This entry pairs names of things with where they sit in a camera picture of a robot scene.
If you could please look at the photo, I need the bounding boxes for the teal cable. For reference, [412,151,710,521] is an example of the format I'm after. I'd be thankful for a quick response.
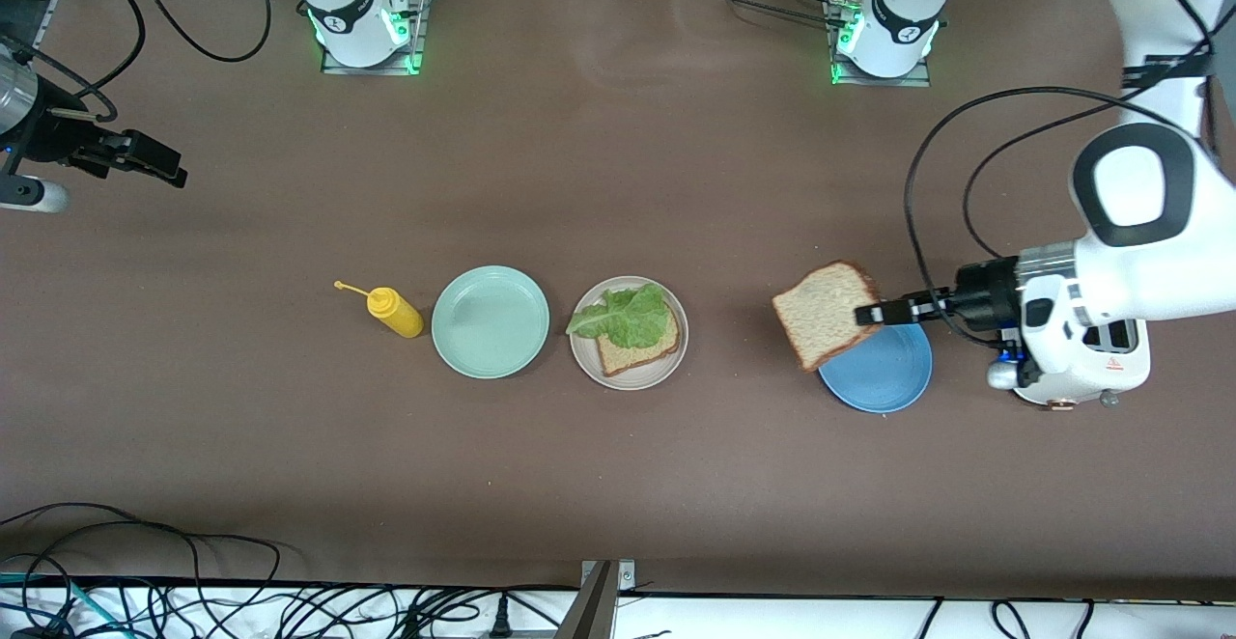
[0,571,126,639]

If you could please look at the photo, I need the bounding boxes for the green lettuce leaf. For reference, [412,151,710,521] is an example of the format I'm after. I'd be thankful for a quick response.
[566,282,671,350]

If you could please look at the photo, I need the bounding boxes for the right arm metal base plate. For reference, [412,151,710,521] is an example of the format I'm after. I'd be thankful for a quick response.
[321,0,431,76]

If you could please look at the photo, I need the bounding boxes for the beige plate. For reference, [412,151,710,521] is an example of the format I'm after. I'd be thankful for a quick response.
[570,276,690,392]

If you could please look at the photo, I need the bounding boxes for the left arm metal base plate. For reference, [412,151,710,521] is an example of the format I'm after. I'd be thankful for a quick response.
[826,0,933,88]

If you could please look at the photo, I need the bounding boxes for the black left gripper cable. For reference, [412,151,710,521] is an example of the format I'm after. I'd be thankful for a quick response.
[903,0,1236,348]

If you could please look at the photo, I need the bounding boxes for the blue plate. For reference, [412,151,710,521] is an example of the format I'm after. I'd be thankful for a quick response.
[818,323,934,415]

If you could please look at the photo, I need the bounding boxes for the mint green plate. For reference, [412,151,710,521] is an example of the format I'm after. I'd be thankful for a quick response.
[431,265,550,380]

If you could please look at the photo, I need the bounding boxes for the aluminium table edge rail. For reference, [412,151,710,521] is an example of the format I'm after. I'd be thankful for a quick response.
[19,0,98,70]

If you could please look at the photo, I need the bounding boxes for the grey metal bracket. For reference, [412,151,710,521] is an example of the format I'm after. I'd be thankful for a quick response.
[555,560,638,639]

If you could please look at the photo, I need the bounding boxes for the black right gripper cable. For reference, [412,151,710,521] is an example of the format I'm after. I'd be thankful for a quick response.
[0,0,148,124]

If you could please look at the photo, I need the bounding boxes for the light crust bread slice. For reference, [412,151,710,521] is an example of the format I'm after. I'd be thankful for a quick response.
[597,303,683,377]

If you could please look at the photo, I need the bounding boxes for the yellow mustard squeeze bottle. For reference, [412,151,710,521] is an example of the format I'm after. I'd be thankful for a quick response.
[334,280,426,340]

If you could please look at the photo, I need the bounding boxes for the black base power cables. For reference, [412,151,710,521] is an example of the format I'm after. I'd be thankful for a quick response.
[671,0,856,32]

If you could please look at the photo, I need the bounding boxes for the dark crust bread slice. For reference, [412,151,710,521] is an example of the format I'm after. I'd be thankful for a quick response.
[772,261,883,374]

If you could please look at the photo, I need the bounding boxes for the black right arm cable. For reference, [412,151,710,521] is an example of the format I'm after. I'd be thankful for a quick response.
[87,0,273,65]

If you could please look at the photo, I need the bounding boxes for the white toaster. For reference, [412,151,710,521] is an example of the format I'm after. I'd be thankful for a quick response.
[1009,316,1152,410]

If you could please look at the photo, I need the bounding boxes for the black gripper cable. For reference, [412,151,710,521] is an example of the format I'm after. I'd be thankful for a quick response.
[903,0,1236,348]
[0,0,148,124]

